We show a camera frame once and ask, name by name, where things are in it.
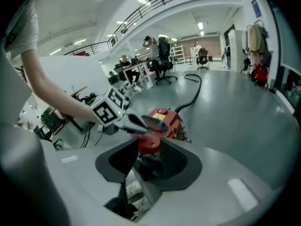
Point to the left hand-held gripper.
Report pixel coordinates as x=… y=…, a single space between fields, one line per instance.
x=105 y=112

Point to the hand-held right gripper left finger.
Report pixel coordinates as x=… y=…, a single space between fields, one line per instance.
x=113 y=163

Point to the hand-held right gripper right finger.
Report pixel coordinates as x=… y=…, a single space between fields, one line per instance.
x=178 y=163

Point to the red vacuum cleaner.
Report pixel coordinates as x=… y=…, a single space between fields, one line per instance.
x=175 y=119

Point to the person's left forearm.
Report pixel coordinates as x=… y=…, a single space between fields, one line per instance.
x=70 y=107

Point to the red bag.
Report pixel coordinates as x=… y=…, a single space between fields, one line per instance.
x=259 y=74

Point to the black office chair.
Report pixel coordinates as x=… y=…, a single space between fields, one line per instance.
x=164 y=53
x=202 y=55
x=118 y=69

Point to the white desk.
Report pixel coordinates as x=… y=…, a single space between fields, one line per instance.
x=141 y=65

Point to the wooden table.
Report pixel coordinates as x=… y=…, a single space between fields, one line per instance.
x=78 y=90

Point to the white shelf rack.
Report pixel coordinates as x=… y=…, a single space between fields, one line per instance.
x=176 y=53

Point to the white partition board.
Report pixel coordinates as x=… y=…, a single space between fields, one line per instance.
x=70 y=72

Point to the black railing-mounted device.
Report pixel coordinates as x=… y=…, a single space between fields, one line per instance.
x=113 y=41
x=124 y=30

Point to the red banner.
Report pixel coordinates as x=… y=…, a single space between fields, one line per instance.
x=81 y=53

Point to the group of strip ceiling lights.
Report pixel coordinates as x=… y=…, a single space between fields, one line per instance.
x=200 y=25

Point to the white cabinet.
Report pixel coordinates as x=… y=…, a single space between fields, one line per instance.
x=235 y=50

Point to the clothes rack with garments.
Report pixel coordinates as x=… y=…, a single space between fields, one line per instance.
x=256 y=39

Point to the person's white shirt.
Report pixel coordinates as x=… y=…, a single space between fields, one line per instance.
x=23 y=27

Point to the black-framed glass entrance door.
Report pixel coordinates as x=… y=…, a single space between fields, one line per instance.
x=285 y=43

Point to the blue wall poster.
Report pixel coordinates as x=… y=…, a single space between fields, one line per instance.
x=256 y=8

